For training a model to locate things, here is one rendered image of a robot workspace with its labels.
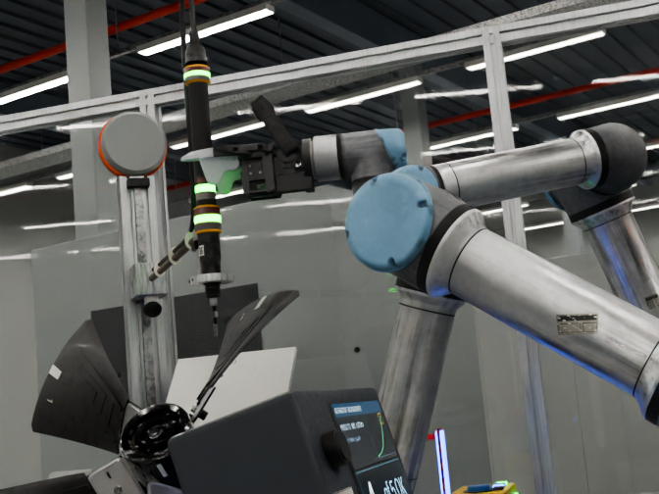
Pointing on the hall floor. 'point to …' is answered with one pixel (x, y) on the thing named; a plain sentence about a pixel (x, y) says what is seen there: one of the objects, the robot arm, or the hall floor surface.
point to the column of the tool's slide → (134, 300)
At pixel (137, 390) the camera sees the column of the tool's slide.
